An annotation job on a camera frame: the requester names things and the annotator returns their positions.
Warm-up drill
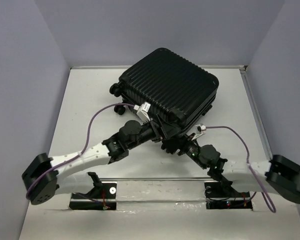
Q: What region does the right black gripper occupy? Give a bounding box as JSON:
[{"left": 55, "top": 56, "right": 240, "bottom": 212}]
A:
[{"left": 161, "top": 132, "right": 207, "bottom": 170}]

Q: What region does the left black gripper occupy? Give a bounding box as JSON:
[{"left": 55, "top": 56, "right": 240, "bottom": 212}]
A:
[{"left": 126, "top": 113, "right": 180, "bottom": 150}]

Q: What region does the black hard-shell suitcase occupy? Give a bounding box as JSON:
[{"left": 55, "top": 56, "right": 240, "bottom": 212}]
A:
[{"left": 109, "top": 47, "right": 219, "bottom": 135}]

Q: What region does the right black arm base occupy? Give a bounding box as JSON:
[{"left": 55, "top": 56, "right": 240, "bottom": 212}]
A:
[{"left": 204, "top": 181, "right": 253, "bottom": 210}]

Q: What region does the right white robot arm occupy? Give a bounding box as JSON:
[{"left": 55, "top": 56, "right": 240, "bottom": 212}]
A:
[{"left": 161, "top": 135, "right": 300, "bottom": 205}]

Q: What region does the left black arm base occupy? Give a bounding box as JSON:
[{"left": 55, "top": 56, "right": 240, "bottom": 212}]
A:
[{"left": 68, "top": 181, "right": 117, "bottom": 211}]

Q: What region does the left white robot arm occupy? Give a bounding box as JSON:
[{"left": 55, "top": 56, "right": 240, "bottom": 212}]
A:
[{"left": 21, "top": 119, "right": 180, "bottom": 205}]

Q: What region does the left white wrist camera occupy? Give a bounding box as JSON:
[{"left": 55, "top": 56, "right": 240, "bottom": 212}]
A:
[{"left": 133, "top": 102, "right": 151, "bottom": 123}]

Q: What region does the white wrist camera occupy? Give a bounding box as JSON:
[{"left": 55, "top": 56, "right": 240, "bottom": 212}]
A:
[
  {"left": 192, "top": 123, "right": 207, "bottom": 141},
  {"left": 133, "top": 102, "right": 151, "bottom": 123}
]

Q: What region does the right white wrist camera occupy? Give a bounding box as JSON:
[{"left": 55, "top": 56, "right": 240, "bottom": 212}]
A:
[{"left": 192, "top": 123, "right": 207, "bottom": 141}]

